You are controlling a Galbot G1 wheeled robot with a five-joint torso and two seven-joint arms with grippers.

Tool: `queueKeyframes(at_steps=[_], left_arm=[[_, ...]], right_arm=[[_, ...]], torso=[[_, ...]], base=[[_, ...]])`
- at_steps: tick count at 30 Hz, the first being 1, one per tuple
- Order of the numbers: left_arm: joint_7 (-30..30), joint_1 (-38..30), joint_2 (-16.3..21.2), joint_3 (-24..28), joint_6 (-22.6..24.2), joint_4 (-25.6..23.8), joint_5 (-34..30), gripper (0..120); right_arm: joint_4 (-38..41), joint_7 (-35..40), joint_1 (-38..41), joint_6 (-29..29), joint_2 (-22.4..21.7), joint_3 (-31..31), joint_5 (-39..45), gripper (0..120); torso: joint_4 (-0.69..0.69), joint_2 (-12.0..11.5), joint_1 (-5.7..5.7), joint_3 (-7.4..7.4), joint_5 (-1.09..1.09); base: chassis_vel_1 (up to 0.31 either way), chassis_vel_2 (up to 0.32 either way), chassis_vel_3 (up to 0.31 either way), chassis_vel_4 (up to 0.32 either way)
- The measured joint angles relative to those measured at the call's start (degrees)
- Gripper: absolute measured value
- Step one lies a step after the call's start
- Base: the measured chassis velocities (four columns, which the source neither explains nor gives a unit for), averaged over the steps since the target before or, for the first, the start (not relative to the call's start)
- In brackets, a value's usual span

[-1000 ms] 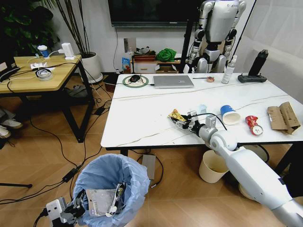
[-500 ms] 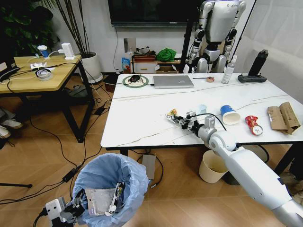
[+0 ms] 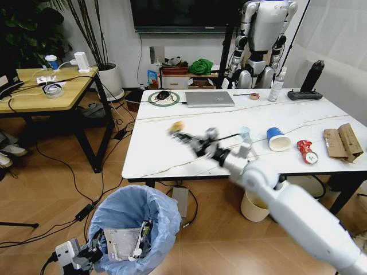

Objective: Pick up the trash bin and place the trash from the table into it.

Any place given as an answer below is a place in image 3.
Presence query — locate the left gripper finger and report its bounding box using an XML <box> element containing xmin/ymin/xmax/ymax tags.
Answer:
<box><xmin>94</xmin><ymin>229</ymin><xmax>106</xmax><ymax>249</ymax></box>
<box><xmin>85</xmin><ymin>236</ymin><xmax>100</xmax><ymax>254</ymax></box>

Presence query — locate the black remote controller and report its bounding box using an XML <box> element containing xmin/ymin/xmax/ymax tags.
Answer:
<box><xmin>287</xmin><ymin>89</ymin><xmax>323</xmax><ymax>101</ymax></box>

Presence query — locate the white charger block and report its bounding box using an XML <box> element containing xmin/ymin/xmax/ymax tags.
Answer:
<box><xmin>73</xmin><ymin>51</ymin><xmax>91</xmax><ymax>73</ymax></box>

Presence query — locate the white plant pot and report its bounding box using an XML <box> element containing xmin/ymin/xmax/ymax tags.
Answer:
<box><xmin>97</xmin><ymin>62</ymin><xmax>126</xmax><ymax>101</ymax></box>

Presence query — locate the blue and white paper cup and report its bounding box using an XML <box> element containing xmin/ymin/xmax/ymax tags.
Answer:
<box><xmin>266</xmin><ymin>126</ymin><xmax>291</xmax><ymax>152</ymax></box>

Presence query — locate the white marble table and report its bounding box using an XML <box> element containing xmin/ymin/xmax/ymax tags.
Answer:
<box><xmin>121</xmin><ymin>88</ymin><xmax>367</xmax><ymax>184</ymax></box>

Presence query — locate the green cloth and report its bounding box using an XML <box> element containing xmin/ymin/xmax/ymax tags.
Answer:
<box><xmin>188</xmin><ymin>58</ymin><xmax>214</xmax><ymax>76</ymax></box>

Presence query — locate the black tripod stand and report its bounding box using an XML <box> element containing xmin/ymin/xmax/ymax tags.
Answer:
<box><xmin>219</xmin><ymin>23</ymin><xmax>239</xmax><ymax>90</ymax></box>

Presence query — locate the beige waste bin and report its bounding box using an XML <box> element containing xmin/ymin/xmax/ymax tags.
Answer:
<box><xmin>240</xmin><ymin>190</ymin><xmax>272</xmax><ymax>222</ymax></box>

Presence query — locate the open brown cardboard box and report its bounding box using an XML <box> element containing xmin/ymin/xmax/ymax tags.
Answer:
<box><xmin>187</xmin><ymin>78</ymin><xmax>216</xmax><ymax>91</ymax></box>

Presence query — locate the silver foil pouch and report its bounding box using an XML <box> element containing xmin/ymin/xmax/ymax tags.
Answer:
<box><xmin>103</xmin><ymin>227</ymin><xmax>144</xmax><ymax>262</ymax></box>

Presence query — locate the white low drawer cabinet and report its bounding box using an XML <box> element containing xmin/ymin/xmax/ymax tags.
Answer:
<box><xmin>158</xmin><ymin>65</ymin><xmax>192</xmax><ymax>91</ymax></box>

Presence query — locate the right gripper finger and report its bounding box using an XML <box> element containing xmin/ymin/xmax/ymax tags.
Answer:
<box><xmin>167</xmin><ymin>128</ymin><xmax>205</xmax><ymax>142</ymax></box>
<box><xmin>169</xmin><ymin>134</ymin><xmax>201</xmax><ymax>152</ymax></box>

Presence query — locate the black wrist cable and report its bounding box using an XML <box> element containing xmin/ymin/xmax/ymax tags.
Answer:
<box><xmin>216</xmin><ymin>131</ymin><xmax>243</xmax><ymax>142</ymax></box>

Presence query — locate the dark leafy plant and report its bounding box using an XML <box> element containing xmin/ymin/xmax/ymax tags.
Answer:
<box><xmin>0</xmin><ymin>0</ymin><xmax>73</xmax><ymax>70</ymax></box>

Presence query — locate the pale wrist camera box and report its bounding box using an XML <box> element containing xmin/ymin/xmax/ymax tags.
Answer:
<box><xmin>204</xmin><ymin>127</ymin><xmax>220</xmax><ymax>142</ymax></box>

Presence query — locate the crushed red soda can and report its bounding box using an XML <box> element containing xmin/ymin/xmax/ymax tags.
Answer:
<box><xmin>296</xmin><ymin>139</ymin><xmax>319</xmax><ymax>166</ymax></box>

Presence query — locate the tall thin-stemmed plant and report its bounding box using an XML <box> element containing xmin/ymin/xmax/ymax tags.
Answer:
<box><xmin>67</xmin><ymin>0</ymin><xmax>115</xmax><ymax>69</ymax></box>

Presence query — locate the trash bin with blue bag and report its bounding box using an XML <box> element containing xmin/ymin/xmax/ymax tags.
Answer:
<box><xmin>87</xmin><ymin>184</ymin><xmax>183</xmax><ymax>275</ymax></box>

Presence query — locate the black power adapter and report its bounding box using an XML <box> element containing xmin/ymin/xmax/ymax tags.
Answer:
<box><xmin>75</xmin><ymin>203</ymin><xmax>94</xmax><ymax>222</ymax></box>

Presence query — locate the yellowish food trash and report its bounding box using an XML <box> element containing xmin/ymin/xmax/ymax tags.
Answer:
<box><xmin>168</xmin><ymin>120</ymin><xmax>185</xmax><ymax>133</ymax></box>

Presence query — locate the blue snack bag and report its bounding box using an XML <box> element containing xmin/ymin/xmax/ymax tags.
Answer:
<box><xmin>146</xmin><ymin>69</ymin><xmax>159</xmax><ymax>90</ymax></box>

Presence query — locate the black floor pole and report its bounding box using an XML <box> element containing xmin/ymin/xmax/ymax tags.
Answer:
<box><xmin>0</xmin><ymin>221</ymin><xmax>40</xmax><ymax>229</ymax></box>

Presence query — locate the black wall television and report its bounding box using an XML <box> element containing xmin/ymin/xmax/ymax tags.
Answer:
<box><xmin>130</xmin><ymin>0</ymin><xmax>251</xmax><ymax>34</ymax></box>

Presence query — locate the silver tape roll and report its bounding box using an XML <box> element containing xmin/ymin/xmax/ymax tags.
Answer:
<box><xmin>42</xmin><ymin>82</ymin><xmax>65</xmax><ymax>99</ymax></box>

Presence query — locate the grey power adapter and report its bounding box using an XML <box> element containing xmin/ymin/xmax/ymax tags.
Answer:
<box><xmin>171</xmin><ymin>187</ymin><xmax>190</xmax><ymax>219</ymax></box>

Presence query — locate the clear spray bottle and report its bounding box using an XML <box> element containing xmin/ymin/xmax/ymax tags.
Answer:
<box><xmin>267</xmin><ymin>66</ymin><xmax>288</xmax><ymax>103</ymax></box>

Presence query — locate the round green-rimmed mouse pad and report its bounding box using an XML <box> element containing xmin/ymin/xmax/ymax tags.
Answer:
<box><xmin>147</xmin><ymin>91</ymin><xmax>181</xmax><ymax>107</ymax></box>

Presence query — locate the wooden side table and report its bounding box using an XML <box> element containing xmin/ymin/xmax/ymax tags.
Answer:
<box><xmin>0</xmin><ymin>66</ymin><xmax>116</xmax><ymax>174</ymax></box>

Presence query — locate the silver humanoid robot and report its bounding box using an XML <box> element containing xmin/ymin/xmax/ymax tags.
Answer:
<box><xmin>227</xmin><ymin>0</ymin><xmax>299</xmax><ymax>90</ymax></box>

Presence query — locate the clear plastic cup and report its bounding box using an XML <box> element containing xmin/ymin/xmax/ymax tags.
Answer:
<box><xmin>239</xmin><ymin>125</ymin><xmax>253</xmax><ymax>144</ymax></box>

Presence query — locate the dark crumpled wrapper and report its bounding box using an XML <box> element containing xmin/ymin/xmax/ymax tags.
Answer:
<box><xmin>139</xmin><ymin>221</ymin><xmax>153</xmax><ymax>239</ymax></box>

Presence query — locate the silver laptop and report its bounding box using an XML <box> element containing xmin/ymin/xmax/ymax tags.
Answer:
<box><xmin>184</xmin><ymin>91</ymin><xmax>236</xmax><ymax>108</ymax></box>

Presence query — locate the white shoe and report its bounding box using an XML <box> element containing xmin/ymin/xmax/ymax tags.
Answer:
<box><xmin>0</xmin><ymin>144</ymin><xmax>28</xmax><ymax>158</ymax></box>

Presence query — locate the flattened brown cardboard box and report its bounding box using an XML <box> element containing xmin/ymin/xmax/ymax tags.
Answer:
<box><xmin>323</xmin><ymin>123</ymin><xmax>366</xmax><ymax>164</ymax></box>

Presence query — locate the coffee cup with blue sleeve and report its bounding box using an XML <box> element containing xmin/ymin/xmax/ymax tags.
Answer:
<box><xmin>44</xmin><ymin>54</ymin><xmax>60</xmax><ymax>71</ymax></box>

